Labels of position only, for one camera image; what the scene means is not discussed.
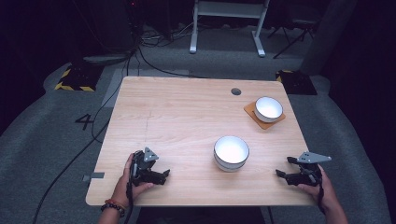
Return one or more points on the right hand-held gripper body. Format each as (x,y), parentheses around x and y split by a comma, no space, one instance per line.
(309,174)

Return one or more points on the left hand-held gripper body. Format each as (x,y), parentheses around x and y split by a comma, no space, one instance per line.
(141,174)

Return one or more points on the white bowl with dark rim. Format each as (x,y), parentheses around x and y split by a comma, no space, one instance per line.
(231,152)
(268,109)

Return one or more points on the orange square coaster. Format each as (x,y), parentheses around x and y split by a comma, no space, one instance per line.
(249,110)

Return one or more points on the person's left hand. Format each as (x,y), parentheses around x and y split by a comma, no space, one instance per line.
(124,186)

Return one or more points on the person's right hand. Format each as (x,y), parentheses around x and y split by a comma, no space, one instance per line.
(327,196)

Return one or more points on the grey tape strip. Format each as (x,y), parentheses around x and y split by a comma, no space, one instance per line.
(95,176)

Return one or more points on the person's dark clothing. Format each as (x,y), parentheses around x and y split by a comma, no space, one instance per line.
(199,216)

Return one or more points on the yellow-black striped stand base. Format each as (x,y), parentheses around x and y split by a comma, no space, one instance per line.
(77,79)
(295,82)

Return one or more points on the black tripod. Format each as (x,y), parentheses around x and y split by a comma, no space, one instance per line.
(294,34)

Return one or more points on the grey curtain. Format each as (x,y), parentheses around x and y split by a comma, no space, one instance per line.
(330,34)

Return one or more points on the white desk frame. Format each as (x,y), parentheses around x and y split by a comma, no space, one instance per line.
(229,9)

